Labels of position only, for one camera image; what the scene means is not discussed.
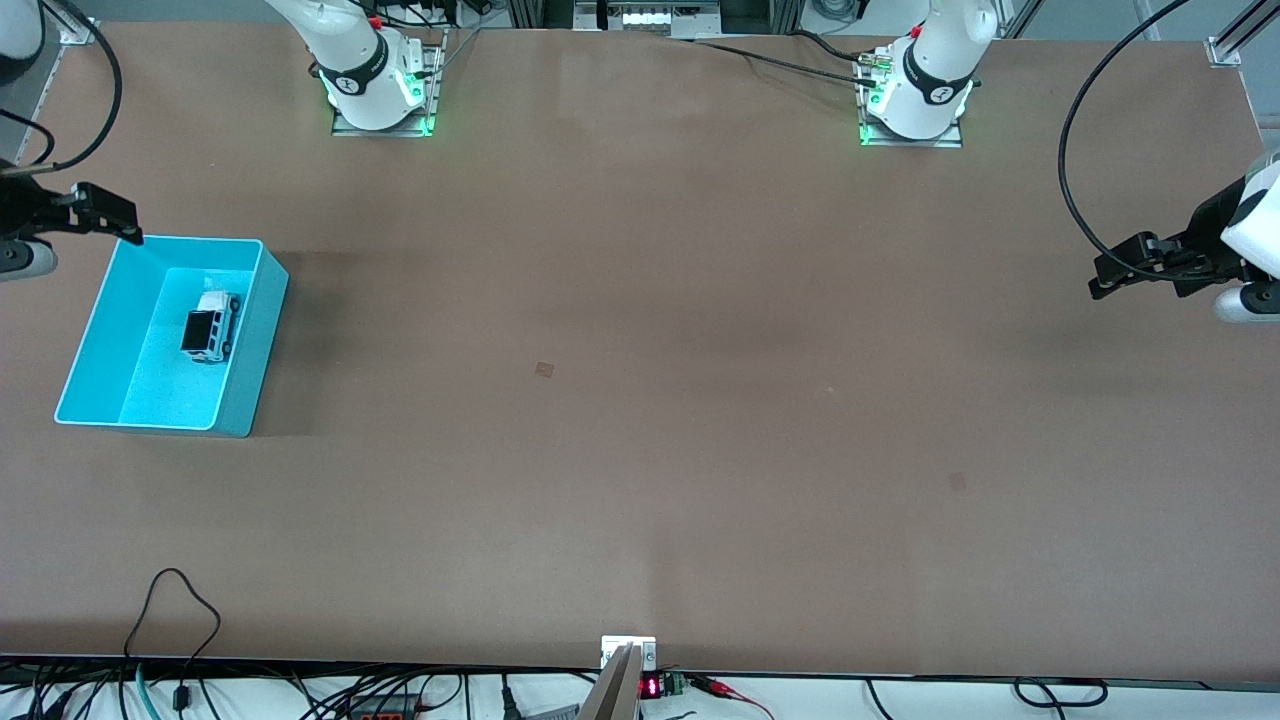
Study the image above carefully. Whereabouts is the white jeep toy black roof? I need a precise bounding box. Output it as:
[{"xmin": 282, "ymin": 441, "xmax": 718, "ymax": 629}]
[{"xmin": 180, "ymin": 289, "xmax": 244, "ymax": 365}]

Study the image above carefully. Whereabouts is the aluminium profile with bracket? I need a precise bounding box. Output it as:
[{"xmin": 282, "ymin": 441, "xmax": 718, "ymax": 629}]
[{"xmin": 1205, "ymin": 0, "xmax": 1280, "ymax": 69}]

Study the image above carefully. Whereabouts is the teal plastic bin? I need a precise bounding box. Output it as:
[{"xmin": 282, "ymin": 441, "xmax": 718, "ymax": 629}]
[{"xmin": 53, "ymin": 236, "xmax": 291, "ymax": 439}]

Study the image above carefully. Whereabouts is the long black base cable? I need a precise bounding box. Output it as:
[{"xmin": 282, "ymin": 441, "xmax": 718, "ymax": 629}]
[{"xmin": 688, "ymin": 38, "xmax": 883, "ymax": 89}]

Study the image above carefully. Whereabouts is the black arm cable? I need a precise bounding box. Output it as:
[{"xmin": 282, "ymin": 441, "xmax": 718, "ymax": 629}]
[
  {"xmin": 0, "ymin": 0, "xmax": 124, "ymax": 177},
  {"xmin": 1058, "ymin": 0, "xmax": 1251, "ymax": 287}
]

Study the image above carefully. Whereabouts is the black coiled cable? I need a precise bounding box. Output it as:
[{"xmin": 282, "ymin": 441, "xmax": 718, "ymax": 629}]
[{"xmin": 1012, "ymin": 677, "xmax": 1111, "ymax": 711}]

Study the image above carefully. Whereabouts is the short black base cable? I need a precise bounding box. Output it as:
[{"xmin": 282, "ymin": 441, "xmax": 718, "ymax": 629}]
[{"xmin": 788, "ymin": 30, "xmax": 881, "ymax": 66}]

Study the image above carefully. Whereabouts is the grey aluminium post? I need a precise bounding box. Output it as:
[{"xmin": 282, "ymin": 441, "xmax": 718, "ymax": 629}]
[{"xmin": 577, "ymin": 644, "xmax": 644, "ymax": 720}]

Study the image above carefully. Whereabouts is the thin black looped cable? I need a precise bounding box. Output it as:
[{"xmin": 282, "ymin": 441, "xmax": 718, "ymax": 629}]
[{"xmin": 122, "ymin": 567, "xmax": 223, "ymax": 716}]

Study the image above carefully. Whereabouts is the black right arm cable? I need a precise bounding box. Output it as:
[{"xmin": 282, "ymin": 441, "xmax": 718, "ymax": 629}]
[{"xmin": 0, "ymin": 0, "xmax": 124, "ymax": 177}]

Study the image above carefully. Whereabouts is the grey lit control box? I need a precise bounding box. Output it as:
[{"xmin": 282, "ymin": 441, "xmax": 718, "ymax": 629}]
[{"xmin": 573, "ymin": 0, "xmax": 723, "ymax": 39}]

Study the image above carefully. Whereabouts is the red clip lead wire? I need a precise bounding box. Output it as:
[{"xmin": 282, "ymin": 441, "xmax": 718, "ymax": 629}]
[{"xmin": 688, "ymin": 674, "xmax": 776, "ymax": 720}]

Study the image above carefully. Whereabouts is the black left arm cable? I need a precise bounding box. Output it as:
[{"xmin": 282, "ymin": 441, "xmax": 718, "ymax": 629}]
[{"xmin": 1058, "ymin": 0, "xmax": 1251, "ymax": 287}]

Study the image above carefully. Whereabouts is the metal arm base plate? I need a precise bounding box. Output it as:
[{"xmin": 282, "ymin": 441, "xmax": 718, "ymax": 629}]
[
  {"xmin": 330, "ymin": 28, "xmax": 448, "ymax": 138},
  {"xmin": 855, "ymin": 48, "xmax": 966, "ymax": 149}
]

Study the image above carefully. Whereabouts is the white metal mounting bracket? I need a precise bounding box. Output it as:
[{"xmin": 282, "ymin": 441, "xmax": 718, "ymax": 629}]
[{"xmin": 600, "ymin": 634, "xmax": 659, "ymax": 671}]

